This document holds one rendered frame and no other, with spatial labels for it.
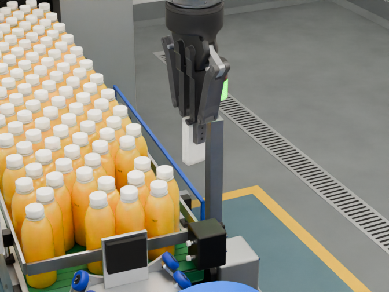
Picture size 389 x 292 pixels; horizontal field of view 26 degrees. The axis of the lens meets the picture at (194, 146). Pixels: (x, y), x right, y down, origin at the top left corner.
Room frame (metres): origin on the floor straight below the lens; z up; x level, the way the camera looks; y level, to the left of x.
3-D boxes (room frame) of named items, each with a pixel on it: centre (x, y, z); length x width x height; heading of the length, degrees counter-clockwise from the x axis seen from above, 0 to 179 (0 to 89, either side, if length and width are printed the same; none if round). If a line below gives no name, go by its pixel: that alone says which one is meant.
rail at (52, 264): (1.57, 0.17, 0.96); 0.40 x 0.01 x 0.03; 111
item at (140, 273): (1.50, 0.15, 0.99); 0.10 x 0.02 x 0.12; 111
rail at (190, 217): (2.39, 0.27, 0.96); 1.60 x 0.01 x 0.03; 21
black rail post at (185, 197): (1.78, 0.02, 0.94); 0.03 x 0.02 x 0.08; 21
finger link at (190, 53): (1.03, -0.01, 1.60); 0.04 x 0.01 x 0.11; 124
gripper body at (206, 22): (1.04, 0.00, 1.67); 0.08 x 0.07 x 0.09; 34
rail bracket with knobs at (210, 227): (1.61, -0.02, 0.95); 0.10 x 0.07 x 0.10; 111
